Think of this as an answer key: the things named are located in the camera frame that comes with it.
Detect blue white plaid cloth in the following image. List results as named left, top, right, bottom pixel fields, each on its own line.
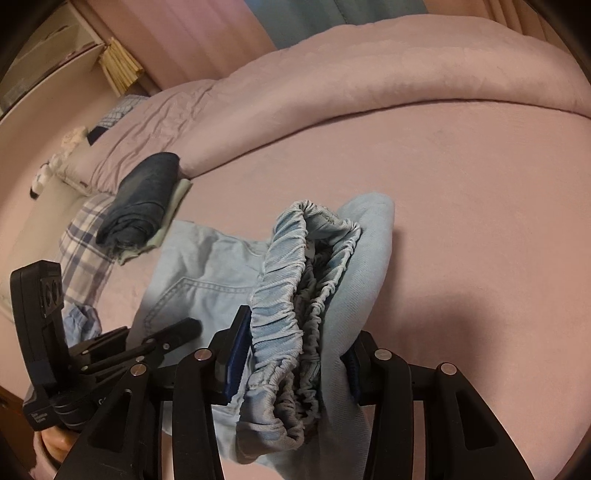
left=59, top=193, right=117, bottom=306

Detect row of books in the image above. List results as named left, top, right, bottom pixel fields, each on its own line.
left=99, top=39, right=145, bottom=94

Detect pink duvet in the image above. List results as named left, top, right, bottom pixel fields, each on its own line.
left=178, top=14, right=590, bottom=182

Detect white shelf cabinet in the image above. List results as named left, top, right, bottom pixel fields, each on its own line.
left=0, top=4, right=108, bottom=121

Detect teal curtain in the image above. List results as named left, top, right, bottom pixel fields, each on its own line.
left=252, top=0, right=426, bottom=49

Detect white stuffed toy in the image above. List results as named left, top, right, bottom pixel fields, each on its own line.
left=30, top=154, right=66, bottom=200

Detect light blue pants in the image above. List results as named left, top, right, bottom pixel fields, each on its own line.
left=235, top=193, right=397, bottom=464

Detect white pillow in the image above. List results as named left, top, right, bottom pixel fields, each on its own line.
left=54, top=142, right=108, bottom=195

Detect pale green folded cloth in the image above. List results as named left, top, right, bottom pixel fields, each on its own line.
left=115, top=179, right=194, bottom=265

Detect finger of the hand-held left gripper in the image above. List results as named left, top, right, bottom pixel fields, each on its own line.
left=81, top=318, right=203, bottom=377

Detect pink curtain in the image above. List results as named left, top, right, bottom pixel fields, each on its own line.
left=485, top=0, right=557, bottom=34

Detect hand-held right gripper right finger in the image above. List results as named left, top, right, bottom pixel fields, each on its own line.
left=341, top=330, right=536, bottom=480

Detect pink bed sheet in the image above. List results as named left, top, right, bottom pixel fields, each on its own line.
left=0, top=99, right=591, bottom=480

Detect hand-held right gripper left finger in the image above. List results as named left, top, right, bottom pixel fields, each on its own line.
left=55, top=305, right=253, bottom=480

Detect blue checked cloth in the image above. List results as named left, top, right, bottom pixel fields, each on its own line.
left=88, top=94, right=149, bottom=140

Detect pale blue pocketed jeans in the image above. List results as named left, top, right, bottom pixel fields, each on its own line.
left=139, top=220, right=273, bottom=462

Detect pink pillow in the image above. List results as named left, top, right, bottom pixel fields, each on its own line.
left=90, top=80, right=223, bottom=193

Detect dark blue folded jeans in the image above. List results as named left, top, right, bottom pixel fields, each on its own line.
left=95, top=152, right=181, bottom=250

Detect light blue ruffled cloth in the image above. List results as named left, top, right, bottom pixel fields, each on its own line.
left=62, top=303, right=103, bottom=348

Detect person's left hand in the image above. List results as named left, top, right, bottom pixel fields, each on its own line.
left=34, top=424, right=80, bottom=463

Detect brown wooden furniture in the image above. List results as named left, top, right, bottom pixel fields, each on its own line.
left=0, top=383, right=36, bottom=468

